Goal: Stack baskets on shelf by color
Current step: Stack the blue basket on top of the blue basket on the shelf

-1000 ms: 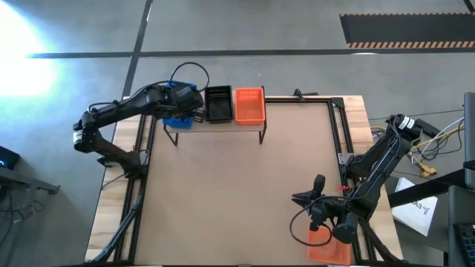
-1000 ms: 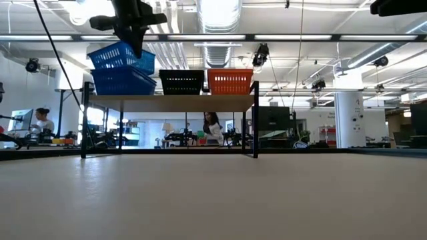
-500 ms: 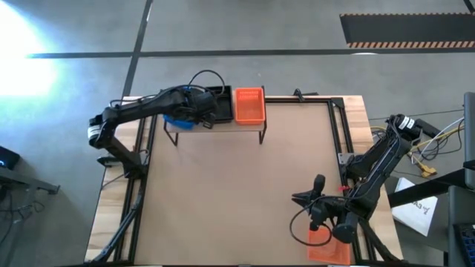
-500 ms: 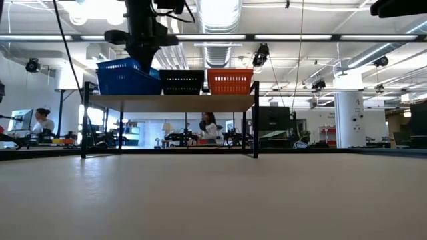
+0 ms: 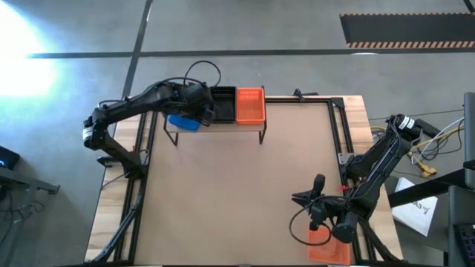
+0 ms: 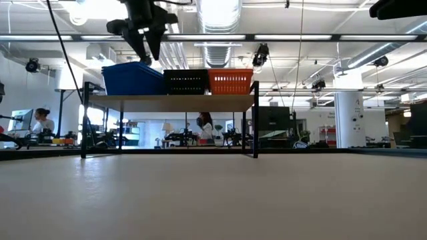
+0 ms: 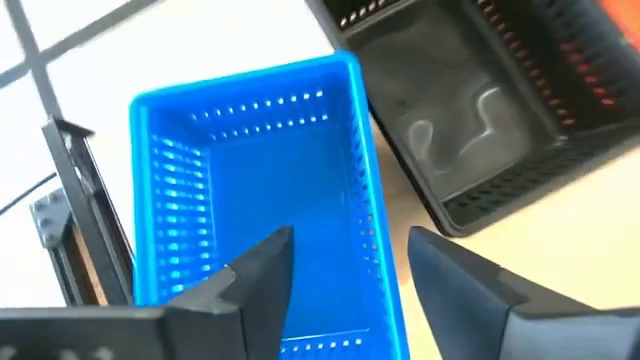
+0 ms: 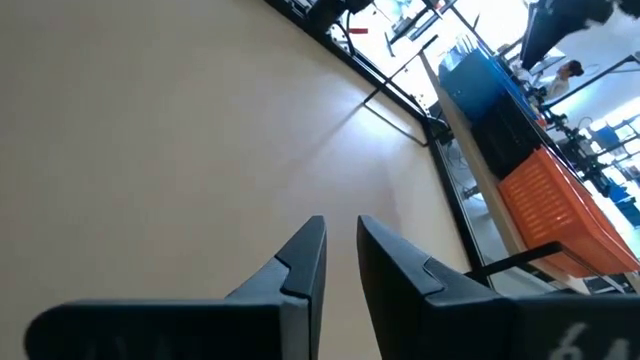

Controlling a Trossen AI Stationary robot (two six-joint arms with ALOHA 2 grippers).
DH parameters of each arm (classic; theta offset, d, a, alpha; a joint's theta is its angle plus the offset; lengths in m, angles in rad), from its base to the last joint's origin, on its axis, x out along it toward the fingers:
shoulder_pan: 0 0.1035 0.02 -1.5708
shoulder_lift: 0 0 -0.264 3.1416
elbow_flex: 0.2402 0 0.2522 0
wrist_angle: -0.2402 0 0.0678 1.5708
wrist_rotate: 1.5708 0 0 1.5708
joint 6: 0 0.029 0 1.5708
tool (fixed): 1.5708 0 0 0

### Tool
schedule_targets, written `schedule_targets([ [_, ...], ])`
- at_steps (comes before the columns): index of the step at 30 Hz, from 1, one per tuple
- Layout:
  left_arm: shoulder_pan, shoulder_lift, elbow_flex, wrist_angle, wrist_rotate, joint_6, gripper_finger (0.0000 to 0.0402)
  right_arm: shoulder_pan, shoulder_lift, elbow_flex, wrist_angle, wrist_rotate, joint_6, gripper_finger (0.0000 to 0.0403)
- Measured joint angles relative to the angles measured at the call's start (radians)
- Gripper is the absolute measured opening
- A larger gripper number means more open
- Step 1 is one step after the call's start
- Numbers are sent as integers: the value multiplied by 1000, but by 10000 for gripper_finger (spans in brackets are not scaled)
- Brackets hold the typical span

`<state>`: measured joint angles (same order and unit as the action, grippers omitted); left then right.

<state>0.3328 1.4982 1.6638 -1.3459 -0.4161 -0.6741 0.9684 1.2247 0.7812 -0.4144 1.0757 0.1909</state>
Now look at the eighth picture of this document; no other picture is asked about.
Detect black table frame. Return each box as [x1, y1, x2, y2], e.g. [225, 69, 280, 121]
[262, 0, 494, 281]

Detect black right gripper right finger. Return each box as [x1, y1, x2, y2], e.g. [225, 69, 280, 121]
[355, 214, 640, 360]

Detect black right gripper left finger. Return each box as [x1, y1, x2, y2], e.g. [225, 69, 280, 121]
[23, 214, 329, 360]

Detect blue background crate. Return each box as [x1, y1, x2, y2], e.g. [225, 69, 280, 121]
[612, 182, 640, 226]

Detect orange plastic basket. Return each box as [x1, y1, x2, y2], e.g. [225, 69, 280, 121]
[497, 146, 640, 279]

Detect black plastic basket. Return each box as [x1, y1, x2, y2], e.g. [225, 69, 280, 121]
[469, 92, 547, 180]

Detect person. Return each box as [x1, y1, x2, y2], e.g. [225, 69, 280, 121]
[543, 59, 585, 101]

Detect blue plastic basket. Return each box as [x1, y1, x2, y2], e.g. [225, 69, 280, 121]
[438, 47, 540, 124]

